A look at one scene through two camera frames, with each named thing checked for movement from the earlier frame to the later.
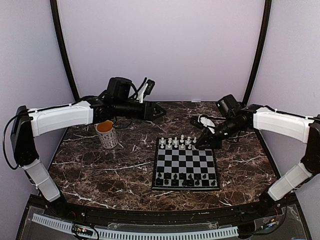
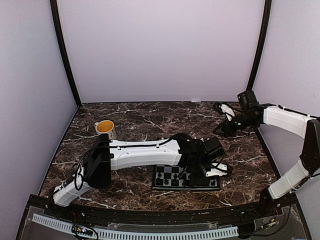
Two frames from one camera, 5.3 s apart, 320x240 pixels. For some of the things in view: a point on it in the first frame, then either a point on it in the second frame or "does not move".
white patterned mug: x=106 y=133 does not move
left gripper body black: x=147 y=111 → x=195 y=180
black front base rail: x=282 y=218 does not move
